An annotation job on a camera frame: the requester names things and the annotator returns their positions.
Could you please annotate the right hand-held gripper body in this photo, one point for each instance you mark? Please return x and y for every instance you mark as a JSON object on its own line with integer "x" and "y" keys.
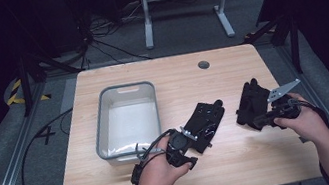
{"x": 285, "y": 109}

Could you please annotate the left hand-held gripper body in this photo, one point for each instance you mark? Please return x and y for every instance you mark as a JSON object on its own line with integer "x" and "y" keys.
{"x": 177, "y": 141}

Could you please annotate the person's right hand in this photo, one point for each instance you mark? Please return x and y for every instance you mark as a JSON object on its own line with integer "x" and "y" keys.
{"x": 309, "y": 124}

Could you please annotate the person's left hand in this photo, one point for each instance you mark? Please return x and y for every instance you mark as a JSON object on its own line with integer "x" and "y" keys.
{"x": 161, "y": 174}

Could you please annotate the grey plastic bin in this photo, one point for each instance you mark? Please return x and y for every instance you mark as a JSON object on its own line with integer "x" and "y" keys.
{"x": 130, "y": 122}

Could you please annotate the black metal stand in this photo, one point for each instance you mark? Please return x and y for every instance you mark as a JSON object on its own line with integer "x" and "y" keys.
{"x": 25, "y": 85}
{"x": 295, "y": 47}

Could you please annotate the yellow black hazard tape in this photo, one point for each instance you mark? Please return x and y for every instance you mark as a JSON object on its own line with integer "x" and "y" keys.
{"x": 14, "y": 94}

